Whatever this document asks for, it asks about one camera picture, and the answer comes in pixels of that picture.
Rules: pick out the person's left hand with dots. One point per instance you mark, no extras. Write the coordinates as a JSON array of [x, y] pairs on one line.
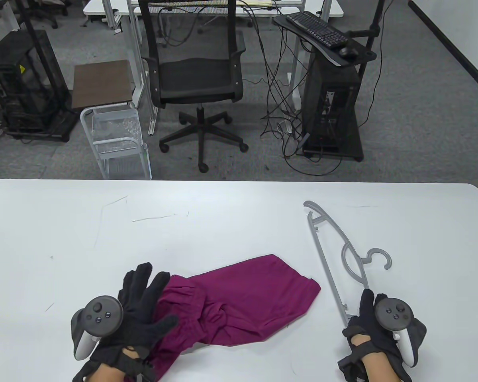
[[139, 318]]

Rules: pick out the person's right hand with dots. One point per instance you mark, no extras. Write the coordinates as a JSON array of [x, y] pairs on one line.
[[366, 326]]

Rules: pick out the gray plastic hanger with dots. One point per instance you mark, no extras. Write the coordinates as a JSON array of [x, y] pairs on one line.
[[328, 267]]

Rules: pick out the magenta shorts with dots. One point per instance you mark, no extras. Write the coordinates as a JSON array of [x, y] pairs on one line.
[[243, 302]]

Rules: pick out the person's right forearm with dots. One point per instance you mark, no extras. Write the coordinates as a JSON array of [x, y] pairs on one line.
[[378, 366]]

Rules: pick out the person's left forearm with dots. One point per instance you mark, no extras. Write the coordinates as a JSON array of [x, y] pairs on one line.
[[107, 372]]

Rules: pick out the grey right hand controller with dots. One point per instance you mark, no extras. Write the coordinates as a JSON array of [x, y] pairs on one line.
[[392, 312]]

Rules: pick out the grey hand controller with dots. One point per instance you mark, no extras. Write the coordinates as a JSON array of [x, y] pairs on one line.
[[392, 312], [101, 314]]

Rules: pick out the grey left hand controller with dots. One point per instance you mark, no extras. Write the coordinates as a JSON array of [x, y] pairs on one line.
[[101, 314]]

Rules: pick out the white power adapter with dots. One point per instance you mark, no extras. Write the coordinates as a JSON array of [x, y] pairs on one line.
[[285, 127]]

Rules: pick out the black computer tower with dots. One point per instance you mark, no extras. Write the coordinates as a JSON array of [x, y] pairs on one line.
[[334, 107]]

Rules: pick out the brown top side table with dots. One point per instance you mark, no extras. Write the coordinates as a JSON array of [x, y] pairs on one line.
[[101, 83]]

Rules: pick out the black mesh office chair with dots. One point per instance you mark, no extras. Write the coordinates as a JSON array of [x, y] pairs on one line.
[[195, 75]]

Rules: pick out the black equipment rack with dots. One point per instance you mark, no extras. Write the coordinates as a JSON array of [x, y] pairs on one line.
[[20, 91]]

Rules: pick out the black computer stand with tray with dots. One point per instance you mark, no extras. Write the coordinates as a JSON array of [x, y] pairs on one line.
[[362, 53]]

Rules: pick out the black computer mouse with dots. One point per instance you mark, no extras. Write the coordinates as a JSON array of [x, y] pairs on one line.
[[347, 52]]

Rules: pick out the black slanted pole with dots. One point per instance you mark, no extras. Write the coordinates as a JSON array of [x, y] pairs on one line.
[[44, 55]]

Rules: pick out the black keyboard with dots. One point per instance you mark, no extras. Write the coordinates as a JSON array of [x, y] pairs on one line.
[[316, 28]]

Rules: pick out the black office chair with wheels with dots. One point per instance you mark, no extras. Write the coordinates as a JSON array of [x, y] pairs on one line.
[[47, 10]]

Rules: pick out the pale yellow strip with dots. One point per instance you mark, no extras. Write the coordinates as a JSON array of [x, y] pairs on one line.
[[259, 3]]

